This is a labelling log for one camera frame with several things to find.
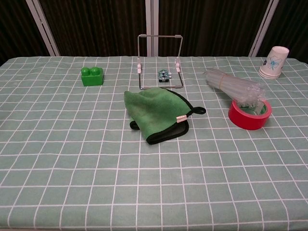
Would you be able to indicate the green cloth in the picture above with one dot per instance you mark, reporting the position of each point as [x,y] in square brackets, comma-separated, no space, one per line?
[156,108]

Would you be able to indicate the green toy building brick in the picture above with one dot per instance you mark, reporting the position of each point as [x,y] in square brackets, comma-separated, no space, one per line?
[92,78]

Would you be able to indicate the white screen frame post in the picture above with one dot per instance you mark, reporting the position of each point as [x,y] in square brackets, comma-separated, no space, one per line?
[151,19]
[45,31]
[262,31]

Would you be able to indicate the bundle of clear straws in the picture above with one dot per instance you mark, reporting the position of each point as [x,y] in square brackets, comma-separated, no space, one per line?
[223,81]

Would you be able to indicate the red tape roll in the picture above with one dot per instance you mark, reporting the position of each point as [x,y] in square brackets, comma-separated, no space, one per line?
[240,120]

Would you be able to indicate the white flower print paper cups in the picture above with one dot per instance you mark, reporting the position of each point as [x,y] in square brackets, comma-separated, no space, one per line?
[274,62]

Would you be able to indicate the green white checkered tablecloth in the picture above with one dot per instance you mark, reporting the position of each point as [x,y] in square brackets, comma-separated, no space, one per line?
[72,168]

